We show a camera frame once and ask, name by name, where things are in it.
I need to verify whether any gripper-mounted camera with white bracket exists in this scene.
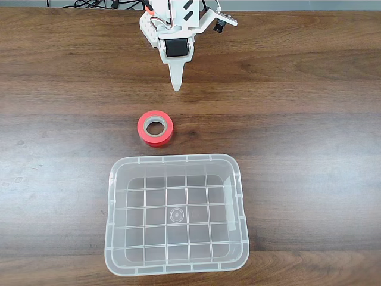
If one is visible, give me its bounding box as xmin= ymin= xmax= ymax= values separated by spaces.
xmin=196 ymin=7 xmax=239 ymax=34

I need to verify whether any clear plastic box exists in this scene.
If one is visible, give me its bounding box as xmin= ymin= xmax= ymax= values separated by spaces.
xmin=103 ymin=153 xmax=250 ymax=277

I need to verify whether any black plug with cable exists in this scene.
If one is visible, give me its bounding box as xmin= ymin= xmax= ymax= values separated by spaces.
xmin=110 ymin=0 xmax=144 ymax=10

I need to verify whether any tangled black cable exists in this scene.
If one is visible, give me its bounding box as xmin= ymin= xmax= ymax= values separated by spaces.
xmin=63 ymin=0 xmax=108 ymax=10

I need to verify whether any red tape roll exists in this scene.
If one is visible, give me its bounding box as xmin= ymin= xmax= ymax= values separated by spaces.
xmin=137 ymin=110 xmax=174 ymax=148

